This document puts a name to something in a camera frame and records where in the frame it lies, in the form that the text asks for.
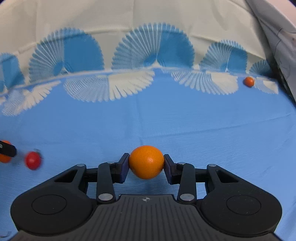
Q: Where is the small red fruit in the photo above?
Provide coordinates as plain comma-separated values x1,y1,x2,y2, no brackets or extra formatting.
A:
25,151,42,170

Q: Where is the grey blanket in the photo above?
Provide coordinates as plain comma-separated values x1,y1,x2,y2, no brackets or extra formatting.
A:
247,1,295,101

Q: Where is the blue white patterned cloth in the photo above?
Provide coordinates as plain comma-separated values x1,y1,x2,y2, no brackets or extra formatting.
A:
1,1,295,240

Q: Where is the round orange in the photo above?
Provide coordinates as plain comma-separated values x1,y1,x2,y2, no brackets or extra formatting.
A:
129,145,165,180

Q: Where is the orange with stem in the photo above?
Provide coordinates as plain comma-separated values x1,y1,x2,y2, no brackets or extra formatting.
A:
0,140,13,164

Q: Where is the small far orange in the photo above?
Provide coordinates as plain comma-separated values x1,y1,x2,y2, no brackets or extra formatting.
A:
243,76,255,88

